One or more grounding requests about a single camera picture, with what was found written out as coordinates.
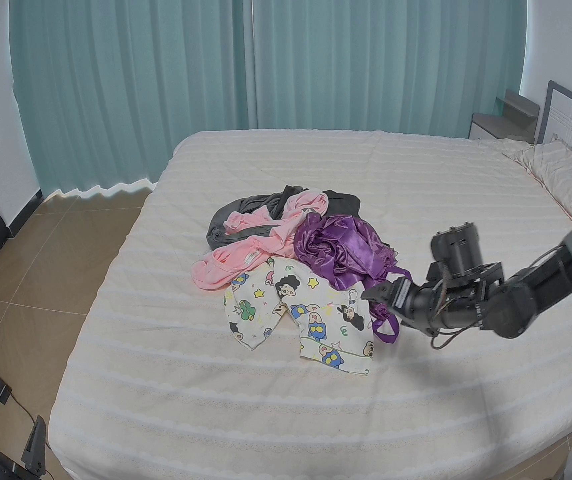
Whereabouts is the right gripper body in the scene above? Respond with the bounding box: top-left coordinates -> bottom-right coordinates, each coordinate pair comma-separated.
385,276 -> 449,331

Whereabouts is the grey bedside table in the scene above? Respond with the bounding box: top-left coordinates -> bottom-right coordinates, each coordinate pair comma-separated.
469,89 -> 540,145

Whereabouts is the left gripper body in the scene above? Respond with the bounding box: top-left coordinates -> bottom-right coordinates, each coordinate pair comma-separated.
0,428 -> 47,480

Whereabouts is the bed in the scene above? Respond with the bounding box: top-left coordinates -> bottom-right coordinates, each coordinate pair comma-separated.
46,79 -> 572,480

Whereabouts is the pink garment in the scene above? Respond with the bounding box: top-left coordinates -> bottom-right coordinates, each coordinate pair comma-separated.
191,191 -> 330,292

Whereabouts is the white printed pyjama top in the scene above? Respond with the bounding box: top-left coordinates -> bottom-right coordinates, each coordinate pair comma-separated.
223,257 -> 379,378

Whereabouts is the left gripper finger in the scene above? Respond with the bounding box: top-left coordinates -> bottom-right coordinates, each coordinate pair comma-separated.
21,415 -> 48,470

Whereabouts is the dark grey garment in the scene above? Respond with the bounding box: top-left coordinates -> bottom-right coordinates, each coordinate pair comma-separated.
206,185 -> 362,250

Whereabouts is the cream pillow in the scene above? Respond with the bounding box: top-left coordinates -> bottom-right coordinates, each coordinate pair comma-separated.
502,138 -> 572,225

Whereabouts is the purple satin garment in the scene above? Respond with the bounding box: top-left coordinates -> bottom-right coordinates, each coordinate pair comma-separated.
293,213 -> 413,345

